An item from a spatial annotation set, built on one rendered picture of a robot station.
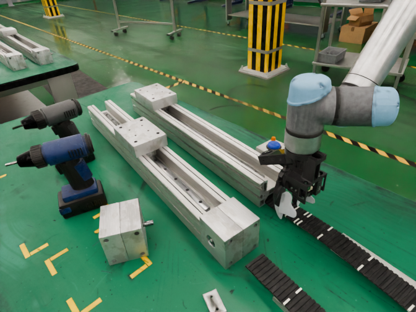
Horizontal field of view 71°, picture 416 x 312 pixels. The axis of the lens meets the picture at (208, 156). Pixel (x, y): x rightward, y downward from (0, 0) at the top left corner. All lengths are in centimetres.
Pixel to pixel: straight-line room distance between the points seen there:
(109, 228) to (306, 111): 47
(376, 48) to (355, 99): 19
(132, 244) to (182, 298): 16
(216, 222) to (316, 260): 24
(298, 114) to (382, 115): 15
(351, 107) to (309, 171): 16
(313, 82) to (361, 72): 19
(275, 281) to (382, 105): 39
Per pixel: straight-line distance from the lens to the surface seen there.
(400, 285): 72
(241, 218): 66
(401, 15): 79
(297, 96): 58
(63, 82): 237
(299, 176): 68
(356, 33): 563
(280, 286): 64
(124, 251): 72
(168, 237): 76
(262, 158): 74
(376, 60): 75
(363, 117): 61
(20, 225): 96
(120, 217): 71
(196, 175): 79
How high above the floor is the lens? 136
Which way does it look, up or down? 35 degrees down
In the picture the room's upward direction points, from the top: 4 degrees counter-clockwise
